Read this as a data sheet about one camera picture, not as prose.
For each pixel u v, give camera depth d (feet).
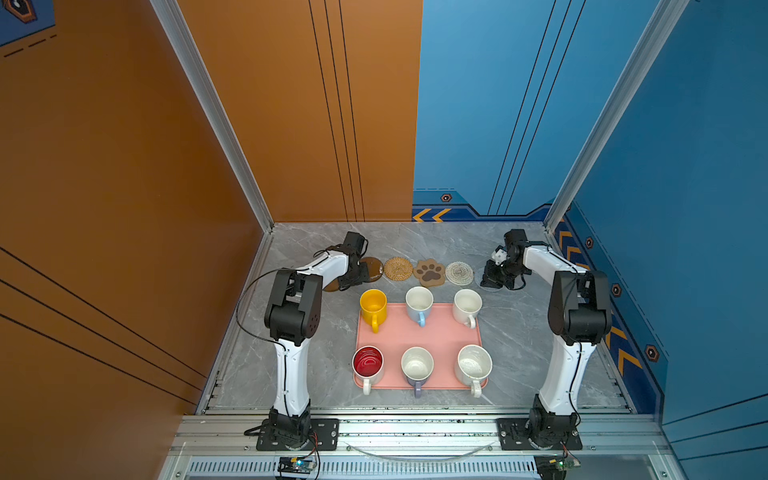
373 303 3.07
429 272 3.46
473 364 2.77
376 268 3.46
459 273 3.45
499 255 3.14
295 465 2.32
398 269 3.47
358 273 2.99
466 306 3.08
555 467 2.30
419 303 3.06
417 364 2.78
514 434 2.38
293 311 1.84
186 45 2.43
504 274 2.85
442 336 3.03
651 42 2.42
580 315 1.78
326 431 2.43
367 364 2.72
